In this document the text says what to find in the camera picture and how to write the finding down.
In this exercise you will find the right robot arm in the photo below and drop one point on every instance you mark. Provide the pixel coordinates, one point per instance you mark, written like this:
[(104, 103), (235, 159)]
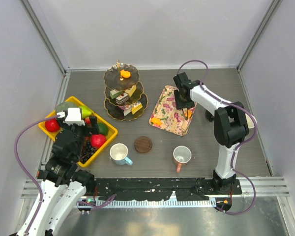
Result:
[(229, 119)]

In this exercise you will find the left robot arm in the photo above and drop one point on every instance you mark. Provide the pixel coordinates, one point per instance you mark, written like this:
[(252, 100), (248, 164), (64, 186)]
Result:
[(62, 184)]

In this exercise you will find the white slotted cable duct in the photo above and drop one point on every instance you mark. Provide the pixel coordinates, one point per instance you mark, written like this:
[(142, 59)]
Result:
[(171, 202)]

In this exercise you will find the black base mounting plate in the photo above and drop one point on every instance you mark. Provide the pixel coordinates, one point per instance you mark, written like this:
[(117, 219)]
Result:
[(157, 189)]

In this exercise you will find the orange fish pastry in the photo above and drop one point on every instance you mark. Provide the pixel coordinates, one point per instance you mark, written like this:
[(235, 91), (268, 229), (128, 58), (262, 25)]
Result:
[(156, 121), (125, 74), (189, 113)]

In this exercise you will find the red apple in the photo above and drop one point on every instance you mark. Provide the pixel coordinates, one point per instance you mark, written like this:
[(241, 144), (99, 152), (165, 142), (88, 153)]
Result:
[(52, 125)]

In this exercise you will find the green lime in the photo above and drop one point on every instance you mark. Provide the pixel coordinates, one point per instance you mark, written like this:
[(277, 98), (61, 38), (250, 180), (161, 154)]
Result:
[(102, 128)]

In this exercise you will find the cream cake slice with kiwi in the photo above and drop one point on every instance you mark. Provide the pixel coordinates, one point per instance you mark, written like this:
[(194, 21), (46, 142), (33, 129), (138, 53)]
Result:
[(131, 90)]

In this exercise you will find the pink mug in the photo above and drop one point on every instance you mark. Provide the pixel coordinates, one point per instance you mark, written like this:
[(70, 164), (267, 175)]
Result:
[(181, 156)]

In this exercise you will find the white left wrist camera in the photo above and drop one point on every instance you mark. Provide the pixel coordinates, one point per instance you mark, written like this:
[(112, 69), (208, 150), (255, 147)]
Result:
[(72, 116)]

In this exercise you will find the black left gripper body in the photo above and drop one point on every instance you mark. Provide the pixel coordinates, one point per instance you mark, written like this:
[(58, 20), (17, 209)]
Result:
[(80, 131)]

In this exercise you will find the dark blue grape bunch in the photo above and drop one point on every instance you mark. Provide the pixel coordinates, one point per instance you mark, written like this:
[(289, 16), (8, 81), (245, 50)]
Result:
[(89, 153)]

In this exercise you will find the red lychee strawberry bunch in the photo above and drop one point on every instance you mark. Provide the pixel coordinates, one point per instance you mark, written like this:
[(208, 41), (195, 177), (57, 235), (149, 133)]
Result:
[(87, 121)]

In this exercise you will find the yellow triangle cake slice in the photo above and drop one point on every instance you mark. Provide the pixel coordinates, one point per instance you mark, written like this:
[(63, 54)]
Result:
[(136, 107)]

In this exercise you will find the light blue mug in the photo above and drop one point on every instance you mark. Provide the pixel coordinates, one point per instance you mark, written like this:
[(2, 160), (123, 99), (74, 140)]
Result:
[(119, 154)]

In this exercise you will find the floral rectangular tray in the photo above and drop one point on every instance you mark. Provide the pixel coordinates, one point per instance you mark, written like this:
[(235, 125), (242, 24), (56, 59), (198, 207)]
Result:
[(173, 120)]

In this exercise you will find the black mug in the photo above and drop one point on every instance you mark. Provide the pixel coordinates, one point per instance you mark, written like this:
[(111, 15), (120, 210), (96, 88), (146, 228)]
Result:
[(209, 116)]

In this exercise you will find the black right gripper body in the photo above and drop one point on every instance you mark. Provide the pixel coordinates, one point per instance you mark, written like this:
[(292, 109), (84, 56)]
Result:
[(180, 102)]

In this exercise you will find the green matcha cake slice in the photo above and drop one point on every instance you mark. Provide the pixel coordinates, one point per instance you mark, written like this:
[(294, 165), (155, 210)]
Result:
[(115, 93)]

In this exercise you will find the green yellow pear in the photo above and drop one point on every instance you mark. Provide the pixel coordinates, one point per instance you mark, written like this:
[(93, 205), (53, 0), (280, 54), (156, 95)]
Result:
[(85, 111)]

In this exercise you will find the round wooden coaster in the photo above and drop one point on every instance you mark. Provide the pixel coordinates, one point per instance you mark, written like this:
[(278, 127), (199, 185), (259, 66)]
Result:
[(143, 144)]

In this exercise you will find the red pomegranate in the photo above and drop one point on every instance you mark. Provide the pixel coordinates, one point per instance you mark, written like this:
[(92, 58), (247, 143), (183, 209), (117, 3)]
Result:
[(97, 140)]

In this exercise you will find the green netted melon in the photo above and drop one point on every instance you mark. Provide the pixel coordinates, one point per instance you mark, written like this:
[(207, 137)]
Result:
[(62, 107)]

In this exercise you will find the yellow plastic fruit tray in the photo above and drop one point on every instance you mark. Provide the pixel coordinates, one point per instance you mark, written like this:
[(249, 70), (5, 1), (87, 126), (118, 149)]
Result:
[(112, 133)]

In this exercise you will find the chocolate cherry cake slice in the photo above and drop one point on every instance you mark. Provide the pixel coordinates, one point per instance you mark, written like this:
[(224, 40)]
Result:
[(122, 99)]

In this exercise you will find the three-tier black gold stand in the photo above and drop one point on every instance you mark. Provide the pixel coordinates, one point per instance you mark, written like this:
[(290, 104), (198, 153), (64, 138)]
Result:
[(113, 80)]

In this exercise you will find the grey mug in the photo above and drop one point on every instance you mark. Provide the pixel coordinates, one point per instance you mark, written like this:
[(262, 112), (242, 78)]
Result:
[(249, 122)]

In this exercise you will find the purple grape bunch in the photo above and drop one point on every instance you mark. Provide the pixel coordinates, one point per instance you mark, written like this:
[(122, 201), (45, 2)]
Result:
[(84, 146)]

